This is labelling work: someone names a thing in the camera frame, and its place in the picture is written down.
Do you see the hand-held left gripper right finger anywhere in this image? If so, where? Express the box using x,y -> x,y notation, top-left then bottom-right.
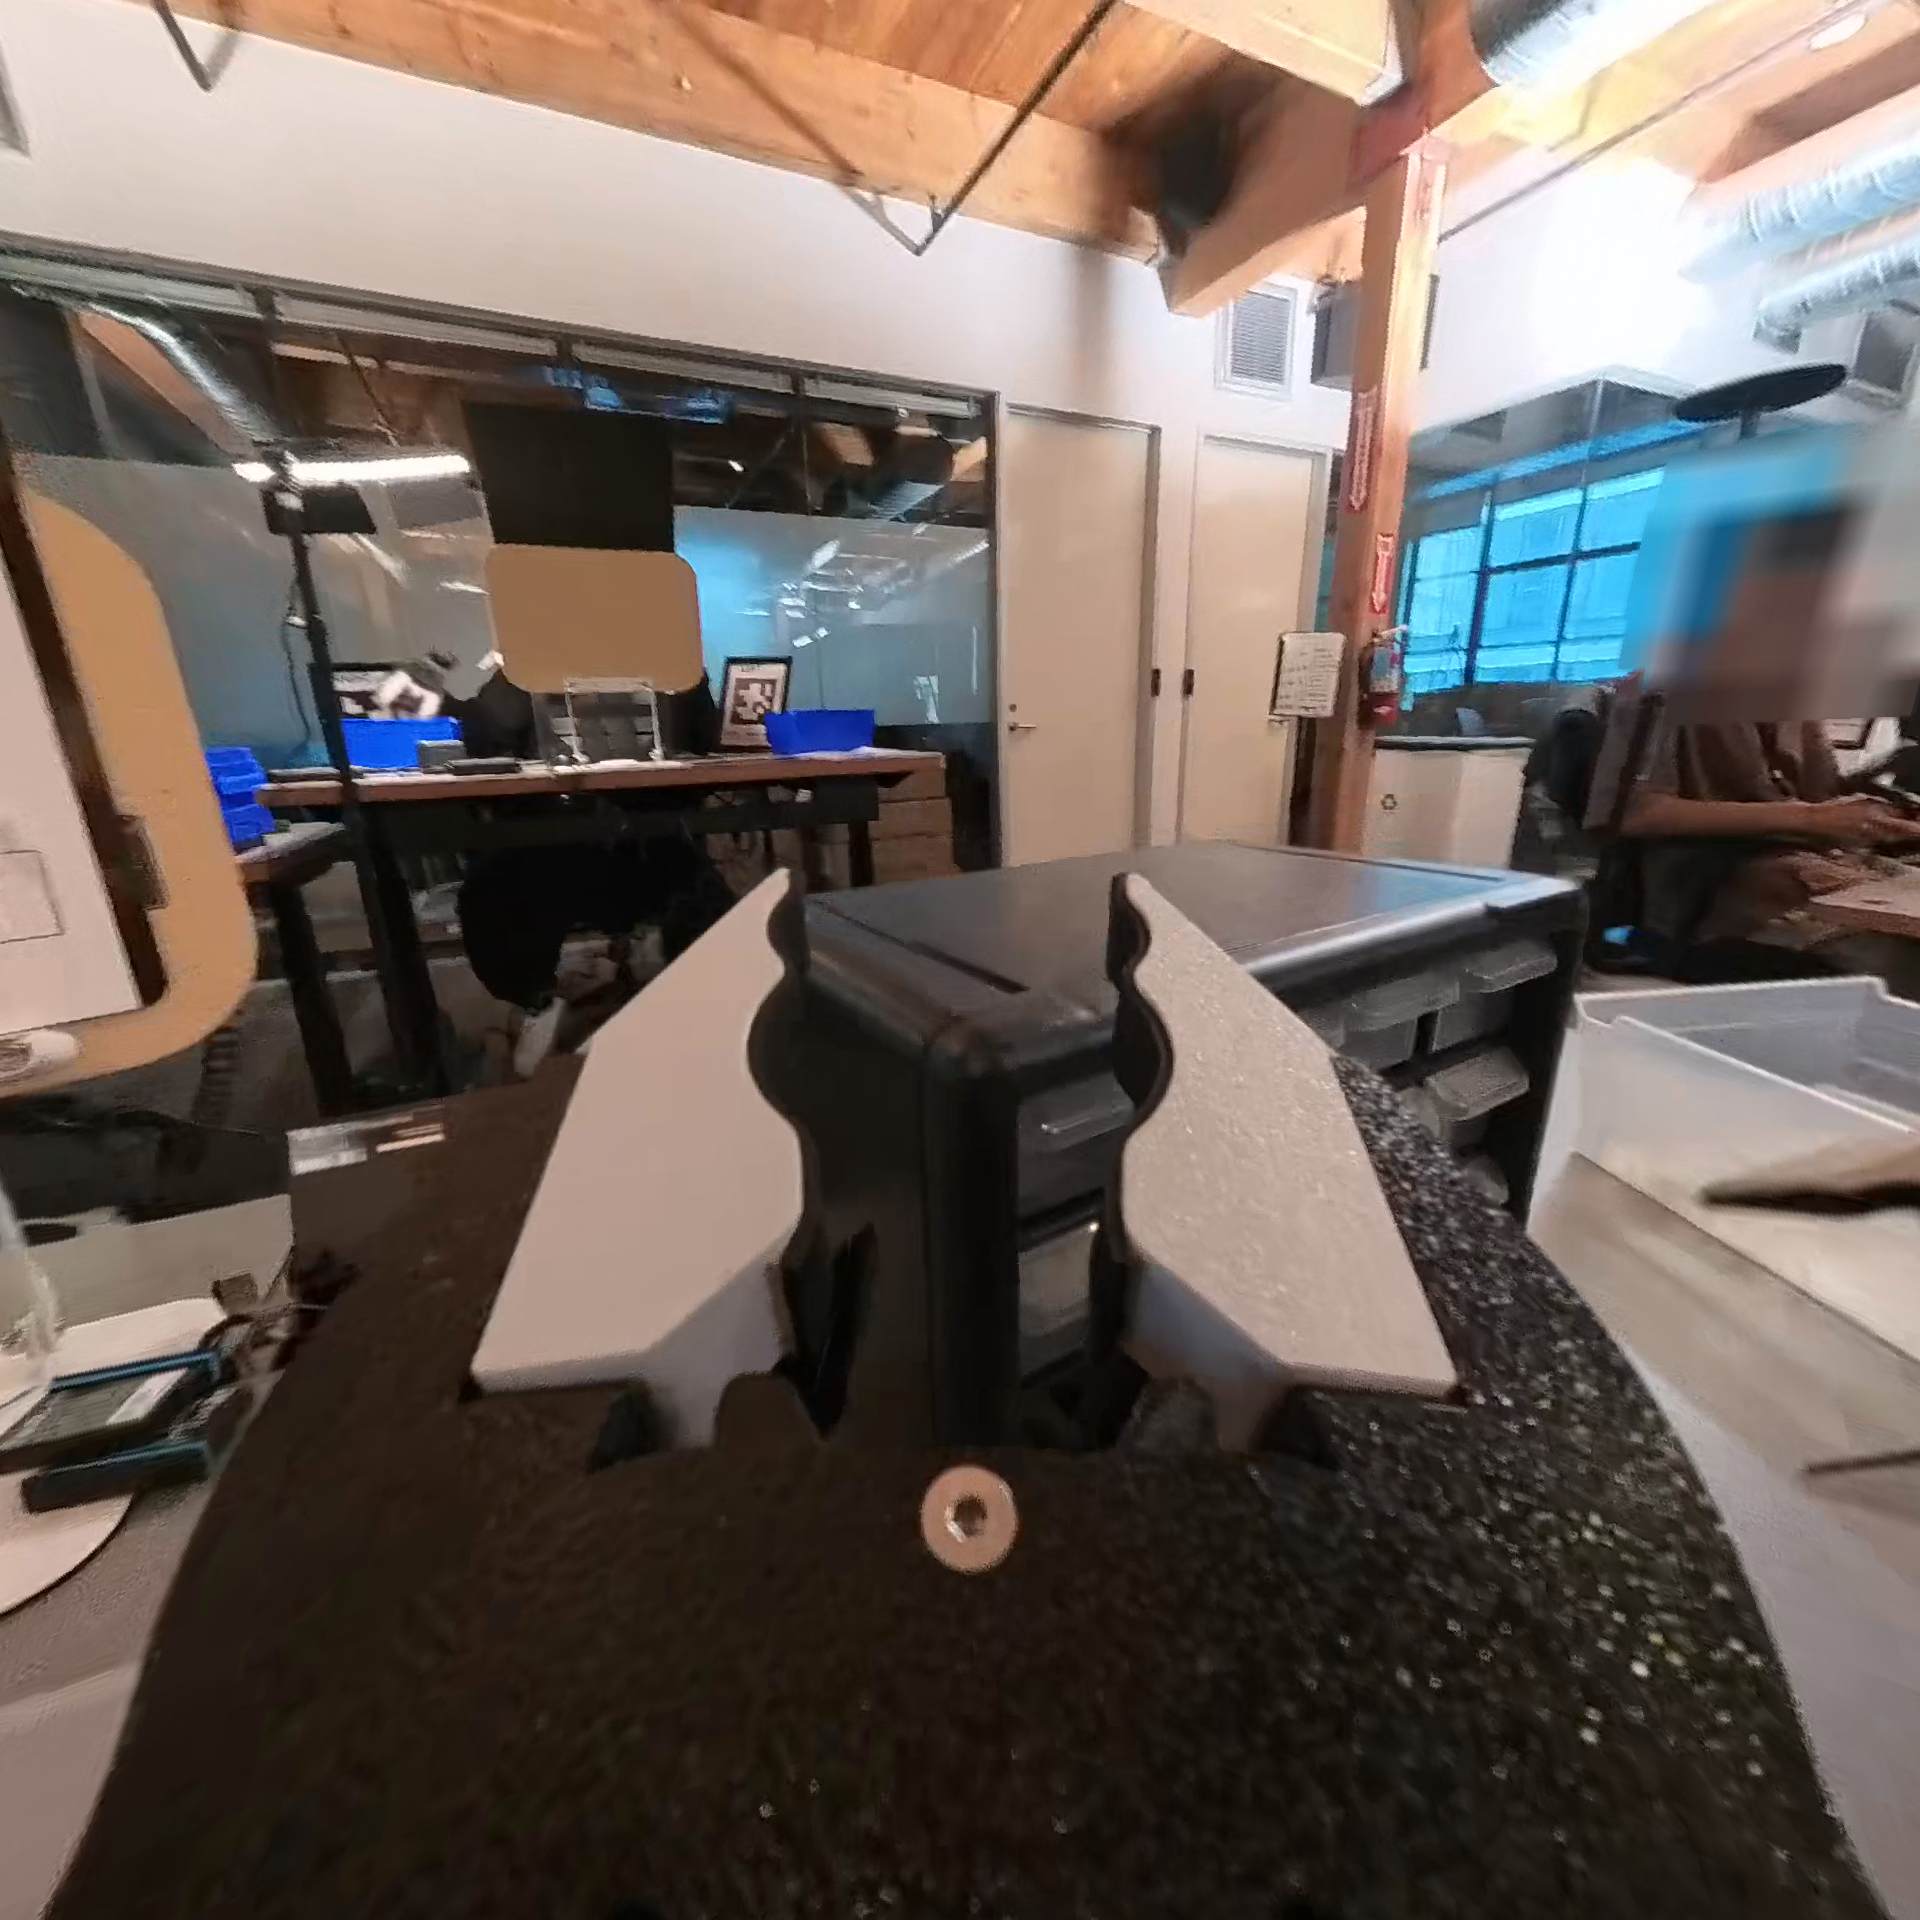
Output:
1106,870 -> 1466,1454

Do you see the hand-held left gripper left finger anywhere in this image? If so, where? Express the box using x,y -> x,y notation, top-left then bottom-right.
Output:
469,866 -> 823,1454

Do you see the clear plastic storage bin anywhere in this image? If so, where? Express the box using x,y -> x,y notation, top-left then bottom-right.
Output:
1569,975 -> 1920,1359

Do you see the black drawer cabinet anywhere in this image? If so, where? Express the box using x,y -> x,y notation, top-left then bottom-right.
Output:
803,839 -> 1589,1448

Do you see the white recycling cabinet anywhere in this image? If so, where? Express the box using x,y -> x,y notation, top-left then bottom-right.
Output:
1372,735 -> 1532,874

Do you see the brown desk with black legs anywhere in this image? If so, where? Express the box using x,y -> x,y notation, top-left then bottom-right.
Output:
255,749 -> 946,1114

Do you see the black office chair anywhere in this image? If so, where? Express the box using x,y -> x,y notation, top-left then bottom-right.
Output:
1506,698 -> 1637,962

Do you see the cardboard box stack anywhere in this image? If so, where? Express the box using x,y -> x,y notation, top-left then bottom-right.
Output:
870,756 -> 963,887

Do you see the small black blue device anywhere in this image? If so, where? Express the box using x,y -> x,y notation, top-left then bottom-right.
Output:
0,1350 -> 250,1512

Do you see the white double door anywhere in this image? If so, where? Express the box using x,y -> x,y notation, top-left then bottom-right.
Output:
996,403 -> 1339,855

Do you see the small beige board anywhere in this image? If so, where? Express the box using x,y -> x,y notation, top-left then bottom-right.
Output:
486,546 -> 703,692

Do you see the wooden pillar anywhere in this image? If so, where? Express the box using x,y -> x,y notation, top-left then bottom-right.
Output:
1297,150 -> 1450,856

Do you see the large grid window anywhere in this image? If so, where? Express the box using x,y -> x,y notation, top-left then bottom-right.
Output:
1402,463 -> 1667,699

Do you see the black hanging panel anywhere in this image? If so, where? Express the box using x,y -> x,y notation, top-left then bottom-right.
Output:
461,403 -> 677,548

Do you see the black tripod stand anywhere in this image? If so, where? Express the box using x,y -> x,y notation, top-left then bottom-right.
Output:
258,447 -> 395,1103

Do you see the black round disc on pole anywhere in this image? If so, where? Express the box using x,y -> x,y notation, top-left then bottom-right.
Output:
1670,359 -> 1849,440

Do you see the black ceiling pipe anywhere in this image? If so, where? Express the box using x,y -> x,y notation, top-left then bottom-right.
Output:
847,0 -> 1124,261

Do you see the white door silver handle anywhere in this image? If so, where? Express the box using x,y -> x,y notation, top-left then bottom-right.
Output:
996,403 -> 1163,847

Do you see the white wall vent grille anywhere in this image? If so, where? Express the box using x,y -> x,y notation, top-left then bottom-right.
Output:
1223,285 -> 1297,396

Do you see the silver ceiling duct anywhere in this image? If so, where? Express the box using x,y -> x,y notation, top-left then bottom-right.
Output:
1687,142 -> 1920,348

